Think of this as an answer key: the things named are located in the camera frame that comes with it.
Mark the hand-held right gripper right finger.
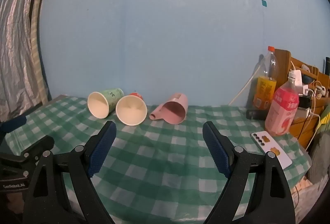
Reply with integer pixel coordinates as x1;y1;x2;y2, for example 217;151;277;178
202;121;296;224

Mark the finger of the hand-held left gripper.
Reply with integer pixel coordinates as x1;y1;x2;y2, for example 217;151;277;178
21;135;55;161
0;115;28;135

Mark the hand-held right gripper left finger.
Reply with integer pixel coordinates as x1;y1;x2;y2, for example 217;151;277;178
23;120;117;224

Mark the green paper cup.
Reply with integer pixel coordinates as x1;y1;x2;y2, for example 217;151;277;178
87;88;125;119

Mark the red paper cup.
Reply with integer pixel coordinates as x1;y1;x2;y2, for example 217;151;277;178
115;92;148;126

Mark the black rectangular device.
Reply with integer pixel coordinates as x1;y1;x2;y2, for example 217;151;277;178
246;109;268;120

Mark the green checkered tablecloth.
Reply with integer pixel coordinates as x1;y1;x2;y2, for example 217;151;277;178
4;95;312;222

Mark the white smartphone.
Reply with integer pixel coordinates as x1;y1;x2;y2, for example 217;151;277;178
251;131;293;170

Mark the silver grey curtain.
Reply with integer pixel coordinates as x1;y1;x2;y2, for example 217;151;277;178
0;0;60;121

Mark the pink drink bottle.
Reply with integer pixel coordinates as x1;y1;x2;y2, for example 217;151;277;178
265;71;300;136

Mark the orange drink bottle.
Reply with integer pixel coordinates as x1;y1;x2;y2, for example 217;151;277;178
252;46;279;111

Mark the wooden desk shelf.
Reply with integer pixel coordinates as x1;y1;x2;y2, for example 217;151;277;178
274;49;330;149

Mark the black power adapter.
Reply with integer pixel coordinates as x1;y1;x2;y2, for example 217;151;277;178
298;95;314;109

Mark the grey round object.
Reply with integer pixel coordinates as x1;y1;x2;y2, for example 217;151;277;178
308;130;330;184

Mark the white charger plug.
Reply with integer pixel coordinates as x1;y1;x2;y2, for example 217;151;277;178
291;69;303;88

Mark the pink plastic cup with handle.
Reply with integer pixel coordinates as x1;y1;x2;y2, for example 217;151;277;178
149;93;189;125

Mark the white power cable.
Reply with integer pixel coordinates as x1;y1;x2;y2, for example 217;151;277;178
228;69;259;106

